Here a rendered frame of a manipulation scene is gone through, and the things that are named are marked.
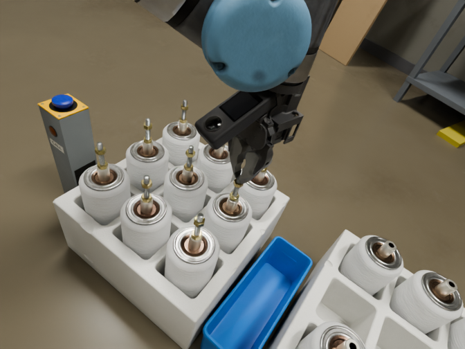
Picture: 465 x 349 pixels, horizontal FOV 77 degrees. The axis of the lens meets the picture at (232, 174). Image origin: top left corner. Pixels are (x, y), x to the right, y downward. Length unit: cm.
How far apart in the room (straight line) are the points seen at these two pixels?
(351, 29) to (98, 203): 207
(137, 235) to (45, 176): 52
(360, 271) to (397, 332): 14
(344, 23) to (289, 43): 220
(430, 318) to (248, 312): 37
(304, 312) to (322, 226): 44
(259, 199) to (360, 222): 52
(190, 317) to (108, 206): 27
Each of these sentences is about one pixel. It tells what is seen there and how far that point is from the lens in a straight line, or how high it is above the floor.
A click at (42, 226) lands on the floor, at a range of 91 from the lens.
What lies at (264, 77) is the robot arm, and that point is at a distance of 22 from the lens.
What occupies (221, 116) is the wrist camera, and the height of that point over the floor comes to 49.
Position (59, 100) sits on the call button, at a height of 33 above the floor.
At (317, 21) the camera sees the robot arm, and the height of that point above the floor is 63.
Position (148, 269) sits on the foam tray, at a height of 18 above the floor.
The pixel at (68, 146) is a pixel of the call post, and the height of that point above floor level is 24.
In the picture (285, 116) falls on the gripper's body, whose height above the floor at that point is 48.
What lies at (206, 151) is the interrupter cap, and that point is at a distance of 71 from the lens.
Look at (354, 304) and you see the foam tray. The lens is 73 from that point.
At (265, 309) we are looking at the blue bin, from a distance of 80.
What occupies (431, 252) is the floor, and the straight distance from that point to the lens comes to 120.
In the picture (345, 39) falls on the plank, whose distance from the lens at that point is 237.
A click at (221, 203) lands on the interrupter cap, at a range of 61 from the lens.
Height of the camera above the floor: 71
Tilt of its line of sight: 43 degrees down
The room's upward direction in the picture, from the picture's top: 16 degrees clockwise
